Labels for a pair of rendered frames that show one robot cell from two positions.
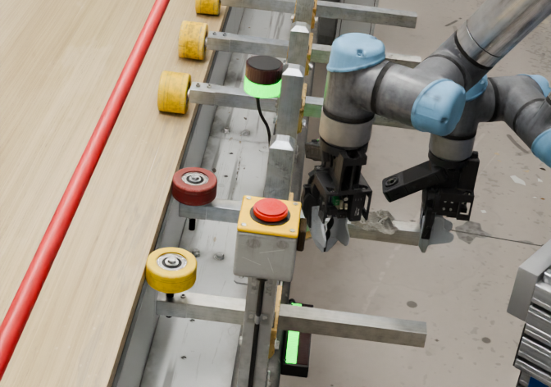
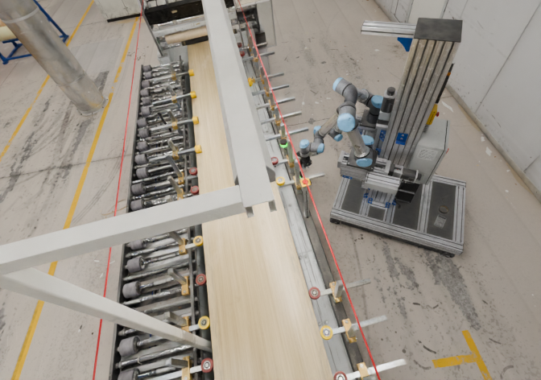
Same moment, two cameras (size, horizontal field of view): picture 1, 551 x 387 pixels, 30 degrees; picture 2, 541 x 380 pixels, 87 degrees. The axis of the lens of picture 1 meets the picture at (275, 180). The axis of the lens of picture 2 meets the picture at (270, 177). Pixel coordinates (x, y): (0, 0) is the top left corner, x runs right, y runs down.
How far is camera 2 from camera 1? 116 cm
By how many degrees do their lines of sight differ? 21
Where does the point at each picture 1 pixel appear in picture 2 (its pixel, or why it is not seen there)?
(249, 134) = (268, 131)
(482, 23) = (323, 131)
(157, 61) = not seen: hidden behind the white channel
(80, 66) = not seen: hidden behind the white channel
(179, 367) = (282, 190)
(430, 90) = (319, 147)
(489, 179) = (310, 105)
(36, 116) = not seen: hidden behind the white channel
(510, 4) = (328, 128)
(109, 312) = (276, 194)
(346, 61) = (303, 146)
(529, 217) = (322, 112)
